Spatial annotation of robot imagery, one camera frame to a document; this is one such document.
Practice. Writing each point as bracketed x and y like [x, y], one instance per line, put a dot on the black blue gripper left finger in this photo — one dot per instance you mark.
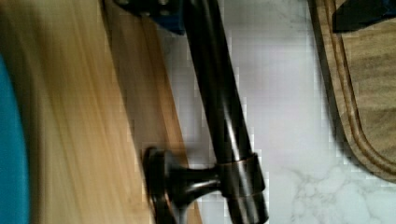
[166, 13]

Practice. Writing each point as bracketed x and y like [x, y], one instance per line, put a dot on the teal round plate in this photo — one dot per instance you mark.
[14, 177]

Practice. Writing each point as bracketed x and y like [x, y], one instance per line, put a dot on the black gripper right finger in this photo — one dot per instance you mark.
[354, 15]

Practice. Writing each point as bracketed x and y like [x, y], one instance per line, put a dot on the dark wooden cutting board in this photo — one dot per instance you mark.
[359, 73]

